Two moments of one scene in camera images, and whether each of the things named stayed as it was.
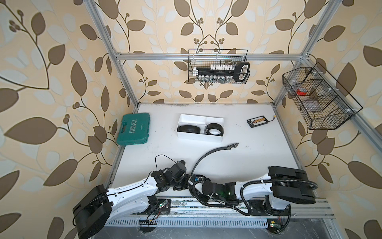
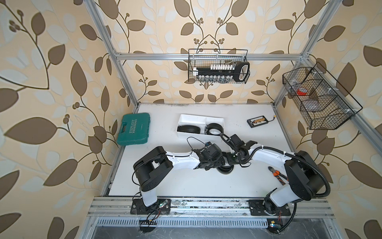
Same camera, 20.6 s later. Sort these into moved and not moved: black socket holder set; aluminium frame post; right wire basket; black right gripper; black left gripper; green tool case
Moved: black right gripper; black left gripper
Not moved: black socket holder set; right wire basket; green tool case; aluminium frame post
